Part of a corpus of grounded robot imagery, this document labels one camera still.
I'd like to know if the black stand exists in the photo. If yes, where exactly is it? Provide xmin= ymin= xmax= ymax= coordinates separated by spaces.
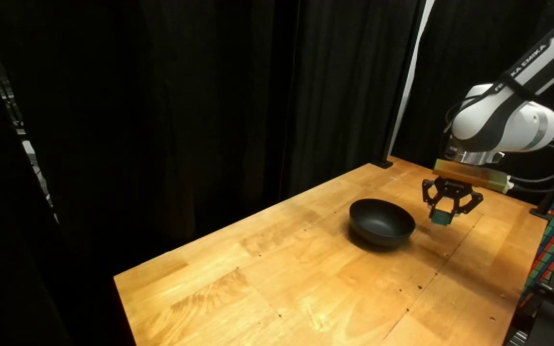
xmin=502 ymin=280 xmax=554 ymax=346

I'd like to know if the black frame post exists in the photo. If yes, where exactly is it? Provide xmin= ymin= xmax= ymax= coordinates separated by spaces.
xmin=529 ymin=180 xmax=554 ymax=221
xmin=371 ymin=0 xmax=428 ymax=169

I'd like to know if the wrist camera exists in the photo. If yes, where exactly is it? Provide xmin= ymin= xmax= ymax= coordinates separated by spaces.
xmin=432 ymin=158 xmax=512 ymax=194

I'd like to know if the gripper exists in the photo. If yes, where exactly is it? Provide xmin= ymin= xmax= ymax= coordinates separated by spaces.
xmin=421 ymin=176 xmax=484 ymax=220

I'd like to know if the green block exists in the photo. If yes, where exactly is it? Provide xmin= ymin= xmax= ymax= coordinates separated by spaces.
xmin=429 ymin=208 xmax=455 ymax=227

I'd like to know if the black bowl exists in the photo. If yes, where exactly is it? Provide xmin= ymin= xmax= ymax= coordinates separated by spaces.
xmin=349 ymin=198 xmax=417 ymax=248

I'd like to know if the black curtain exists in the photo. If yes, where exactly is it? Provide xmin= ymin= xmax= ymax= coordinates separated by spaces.
xmin=0 ymin=0 xmax=427 ymax=298
xmin=391 ymin=0 xmax=554 ymax=205

